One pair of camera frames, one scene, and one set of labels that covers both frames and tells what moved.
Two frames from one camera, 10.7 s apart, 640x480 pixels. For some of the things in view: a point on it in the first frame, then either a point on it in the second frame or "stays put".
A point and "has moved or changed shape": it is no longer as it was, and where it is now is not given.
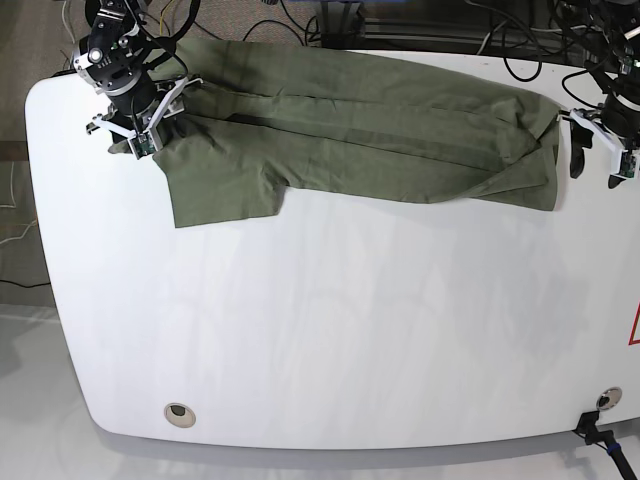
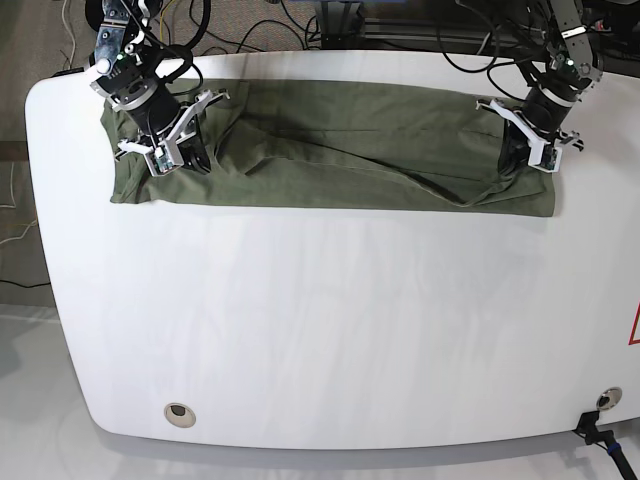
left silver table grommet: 180,415 stays put
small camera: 628,165 -> 551,159
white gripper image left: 170,106 -> 164,156
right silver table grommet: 609,398 stays put
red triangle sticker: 632,341 stays put
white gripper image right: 582,138 -> 542,153
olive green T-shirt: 257,127 has moved or changed shape
